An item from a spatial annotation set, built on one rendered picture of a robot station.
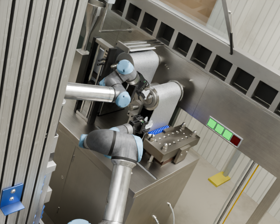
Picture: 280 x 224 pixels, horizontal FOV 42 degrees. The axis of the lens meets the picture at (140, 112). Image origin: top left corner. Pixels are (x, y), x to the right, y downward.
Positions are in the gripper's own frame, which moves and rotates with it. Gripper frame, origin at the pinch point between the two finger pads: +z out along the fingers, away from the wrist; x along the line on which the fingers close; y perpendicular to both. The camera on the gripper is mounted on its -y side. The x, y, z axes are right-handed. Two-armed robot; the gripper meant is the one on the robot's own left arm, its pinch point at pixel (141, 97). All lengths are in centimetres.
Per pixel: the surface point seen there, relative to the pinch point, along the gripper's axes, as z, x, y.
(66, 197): 38, 14, -79
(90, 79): -0.9, 35.3, -10.8
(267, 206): 67, -84, 4
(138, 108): 5.9, -0.2, -5.7
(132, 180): 7.9, -26.3, -39.3
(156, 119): 17.0, -8.3, -2.8
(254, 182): 204, -50, 31
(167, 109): 19.9, -8.3, 6.7
